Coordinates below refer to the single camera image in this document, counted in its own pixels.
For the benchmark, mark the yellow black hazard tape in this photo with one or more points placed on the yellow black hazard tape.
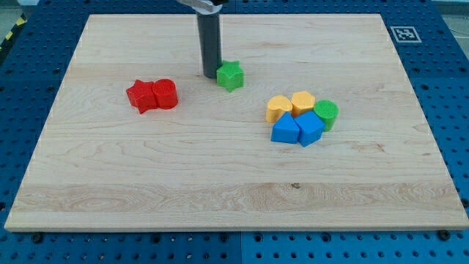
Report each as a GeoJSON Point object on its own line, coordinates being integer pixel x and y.
{"type": "Point", "coordinates": [12, 34]}

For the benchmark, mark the green cylinder block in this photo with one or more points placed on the green cylinder block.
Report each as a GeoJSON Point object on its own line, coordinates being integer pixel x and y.
{"type": "Point", "coordinates": [327, 111]}

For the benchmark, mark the red cylinder block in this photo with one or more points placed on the red cylinder block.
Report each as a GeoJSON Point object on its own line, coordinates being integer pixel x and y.
{"type": "Point", "coordinates": [165, 93]}

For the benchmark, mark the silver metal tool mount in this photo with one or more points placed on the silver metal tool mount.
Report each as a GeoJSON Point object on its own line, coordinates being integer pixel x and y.
{"type": "Point", "coordinates": [204, 7]}

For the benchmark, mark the red star block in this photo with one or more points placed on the red star block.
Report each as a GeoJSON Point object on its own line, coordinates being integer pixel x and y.
{"type": "Point", "coordinates": [141, 96]}

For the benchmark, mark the blue cube block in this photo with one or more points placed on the blue cube block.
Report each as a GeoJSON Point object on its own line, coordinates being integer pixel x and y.
{"type": "Point", "coordinates": [311, 128]}

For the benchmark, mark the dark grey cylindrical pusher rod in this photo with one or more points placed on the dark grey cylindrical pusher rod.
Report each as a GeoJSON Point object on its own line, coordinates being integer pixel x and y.
{"type": "Point", "coordinates": [210, 43]}

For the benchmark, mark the blue triangle block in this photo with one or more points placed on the blue triangle block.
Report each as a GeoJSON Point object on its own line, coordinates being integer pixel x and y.
{"type": "Point", "coordinates": [285, 130]}

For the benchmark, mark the yellow heart block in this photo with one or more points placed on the yellow heart block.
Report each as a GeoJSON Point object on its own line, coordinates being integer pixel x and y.
{"type": "Point", "coordinates": [276, 107]}

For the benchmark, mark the yellow hexagon block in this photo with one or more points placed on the yellow hexagon block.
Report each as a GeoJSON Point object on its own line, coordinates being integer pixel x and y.
{"type": "Point", "coordinates": [302, 102]}

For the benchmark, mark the green star block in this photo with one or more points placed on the green star block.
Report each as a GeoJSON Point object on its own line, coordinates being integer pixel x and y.
{"type": "Point", "coordinates": [230, 75]}

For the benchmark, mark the white fiducial marker tag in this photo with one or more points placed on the white fiducial marker tag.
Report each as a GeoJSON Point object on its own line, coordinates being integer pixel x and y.
{"type": "Point", "coordinates": [405, 34]}

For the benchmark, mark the light wooden board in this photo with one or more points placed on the light wooden board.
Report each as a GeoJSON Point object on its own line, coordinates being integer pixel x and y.
{"type": "Point", "coordinates": [208, 164]}

